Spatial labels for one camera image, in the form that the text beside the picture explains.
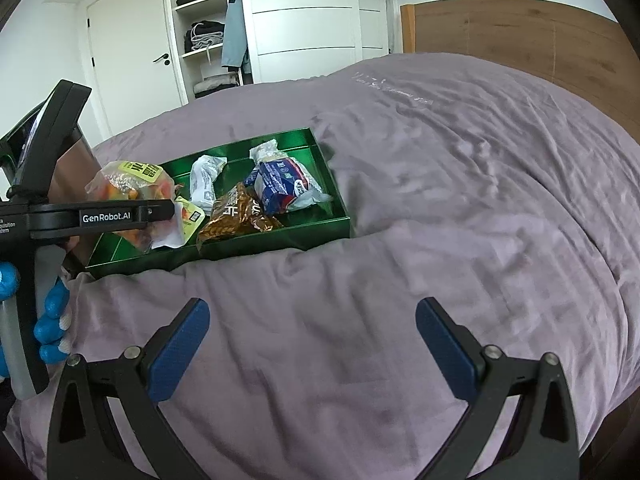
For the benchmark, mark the green metal tray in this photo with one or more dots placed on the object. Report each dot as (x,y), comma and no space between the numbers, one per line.
(300,235)

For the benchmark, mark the blue white snack packet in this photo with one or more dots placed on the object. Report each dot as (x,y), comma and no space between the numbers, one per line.
(282,185)

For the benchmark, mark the black rose-gold electric kettle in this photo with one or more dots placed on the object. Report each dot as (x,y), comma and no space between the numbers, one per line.
(75,170)

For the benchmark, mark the person's left hand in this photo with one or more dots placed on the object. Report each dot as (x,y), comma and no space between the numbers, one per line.
(52,310)

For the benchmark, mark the hanging grey-blue garment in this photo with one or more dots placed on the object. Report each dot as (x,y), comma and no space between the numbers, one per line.
(234,35)

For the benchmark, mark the brown gold cookie packet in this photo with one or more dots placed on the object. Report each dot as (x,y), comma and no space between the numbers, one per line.
(235,215)

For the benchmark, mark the purple bed blanket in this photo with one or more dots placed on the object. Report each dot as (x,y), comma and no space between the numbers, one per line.
(425,210)

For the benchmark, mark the white wardrobe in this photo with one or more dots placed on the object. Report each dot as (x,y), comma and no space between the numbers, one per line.
(300,20)

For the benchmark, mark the white door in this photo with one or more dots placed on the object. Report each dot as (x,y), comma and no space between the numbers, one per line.
(130,35)

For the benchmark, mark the folded grey clothes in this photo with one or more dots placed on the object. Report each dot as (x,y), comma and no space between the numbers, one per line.
(215,85)

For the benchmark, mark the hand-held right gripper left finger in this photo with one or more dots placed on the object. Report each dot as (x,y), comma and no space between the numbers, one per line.
(172,355)

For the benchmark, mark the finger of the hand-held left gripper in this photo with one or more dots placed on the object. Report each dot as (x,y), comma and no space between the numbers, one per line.
(162,211)

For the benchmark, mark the wooden headboard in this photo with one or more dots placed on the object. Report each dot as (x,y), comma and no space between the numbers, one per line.
(500,25)

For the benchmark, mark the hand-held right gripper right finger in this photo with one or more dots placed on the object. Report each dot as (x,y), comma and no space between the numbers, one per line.
(452,355)

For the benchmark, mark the yellow orange snack packet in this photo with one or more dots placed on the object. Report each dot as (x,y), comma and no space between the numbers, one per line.
(125,180)

